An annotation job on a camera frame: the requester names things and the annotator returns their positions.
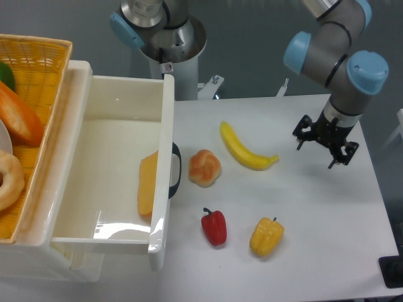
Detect yellow woven basket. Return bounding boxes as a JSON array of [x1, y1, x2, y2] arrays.
[[1, 34, 72, 244]]

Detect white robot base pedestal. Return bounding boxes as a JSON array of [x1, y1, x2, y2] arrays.
[[140, 15, 224, 101]]

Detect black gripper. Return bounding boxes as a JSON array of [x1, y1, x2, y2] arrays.
[[292, 111, 360, 169]]

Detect yellow banana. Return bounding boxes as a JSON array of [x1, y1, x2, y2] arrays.
[[220, 121, 279, 171]]

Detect red bell pepper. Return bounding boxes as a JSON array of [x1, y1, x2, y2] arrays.
[[201, 208, 227, 246]]

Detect tan bagel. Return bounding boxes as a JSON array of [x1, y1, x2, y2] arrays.
[[1, 150, 25, 210]]

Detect white drawer cabinet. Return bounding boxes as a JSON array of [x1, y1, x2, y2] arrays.
[[1, 60, 104, 282]]

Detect knotted bread roll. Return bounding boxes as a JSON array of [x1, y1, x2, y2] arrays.
[[188, 149, 222, 187]]

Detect white plate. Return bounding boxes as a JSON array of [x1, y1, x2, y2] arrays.
[[0, 120, 13, 154]]

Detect green pepper in basket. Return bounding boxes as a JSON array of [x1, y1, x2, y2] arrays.
[[0, 62, 16, 92]]

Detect orange baguette bread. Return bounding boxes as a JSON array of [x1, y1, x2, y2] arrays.
[[1, 82, 45, 147]]

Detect white top drawer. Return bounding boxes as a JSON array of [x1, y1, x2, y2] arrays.
[[52, 75, 179, 271]]

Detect black device at edge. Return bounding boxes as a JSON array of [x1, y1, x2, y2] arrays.
[[378, 255, 403, 289]]

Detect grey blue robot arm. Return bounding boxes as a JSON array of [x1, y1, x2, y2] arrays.
[[110, 1, 389, 165]]

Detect yellow bell pepper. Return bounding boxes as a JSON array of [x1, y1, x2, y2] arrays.
[[249, 217, 285, 257]]

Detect white chair frame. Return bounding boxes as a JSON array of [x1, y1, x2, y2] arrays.
[[381, 109, 403, 152]]

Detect orange cheese wedge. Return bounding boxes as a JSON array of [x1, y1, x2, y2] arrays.
[[137, 151, 158, 216]]

